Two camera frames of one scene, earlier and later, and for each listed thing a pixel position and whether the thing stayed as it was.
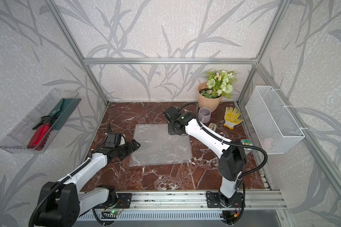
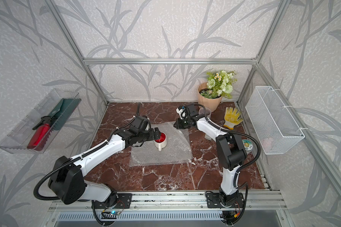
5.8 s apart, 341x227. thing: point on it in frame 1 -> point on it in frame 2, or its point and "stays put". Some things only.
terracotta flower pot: (213, 103) stays put
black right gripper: (169, 132) -> (178, 126)
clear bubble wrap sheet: (157, 146) stays put
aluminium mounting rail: (264, 199) stays put
